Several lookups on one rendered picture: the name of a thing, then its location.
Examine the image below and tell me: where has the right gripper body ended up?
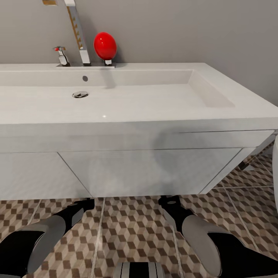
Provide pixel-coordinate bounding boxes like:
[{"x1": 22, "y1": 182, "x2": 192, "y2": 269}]
[{"x1": 160, "y1": 195, "x2": 181, "y2": 208}]

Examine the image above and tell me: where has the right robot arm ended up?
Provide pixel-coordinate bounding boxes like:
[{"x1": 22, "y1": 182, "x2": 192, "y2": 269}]
[{"x1": 158, "y1": 195, "x2": 278, "y2": 278}]

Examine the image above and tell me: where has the robot trunk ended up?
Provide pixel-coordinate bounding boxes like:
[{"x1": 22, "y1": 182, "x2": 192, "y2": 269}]
[{"x1": 113, "y1": 263, "x2": 165, "y2": 278}]

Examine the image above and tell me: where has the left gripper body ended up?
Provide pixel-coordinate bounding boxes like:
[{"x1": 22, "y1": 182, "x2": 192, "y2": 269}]
[{"x1": 75, "y1": 199, "x2": 95, "y2": 211}]

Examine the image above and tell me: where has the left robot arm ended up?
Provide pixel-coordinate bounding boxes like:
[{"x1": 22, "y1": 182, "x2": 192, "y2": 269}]
[{"x1": 0, "y1": 198, "x2": 95, "y2": 278}]

